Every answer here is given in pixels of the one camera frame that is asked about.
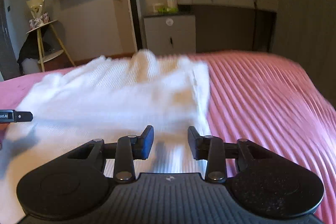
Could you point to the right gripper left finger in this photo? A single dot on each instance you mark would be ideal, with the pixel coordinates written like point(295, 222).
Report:
point(130, 148)

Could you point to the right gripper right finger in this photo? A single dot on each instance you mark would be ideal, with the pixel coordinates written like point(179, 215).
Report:
point(211, 149)

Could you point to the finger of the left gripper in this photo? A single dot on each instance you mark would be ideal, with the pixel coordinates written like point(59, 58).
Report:
point(23, 116)

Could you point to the white ribbed knit sweater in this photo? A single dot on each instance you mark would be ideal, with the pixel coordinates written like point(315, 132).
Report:
point(105, 99)

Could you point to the yellow tripod side table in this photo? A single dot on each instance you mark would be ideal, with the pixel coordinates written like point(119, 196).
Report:
point(51, 50)

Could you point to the wrapped flower bouquet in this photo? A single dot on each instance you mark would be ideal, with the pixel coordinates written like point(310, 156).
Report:
point(37, 10)

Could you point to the grey bedside cabinet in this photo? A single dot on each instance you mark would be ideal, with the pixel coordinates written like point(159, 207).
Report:
point(172, 34)

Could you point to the grey vanity dresser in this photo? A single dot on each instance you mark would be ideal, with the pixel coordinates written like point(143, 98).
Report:
point(239, 25)

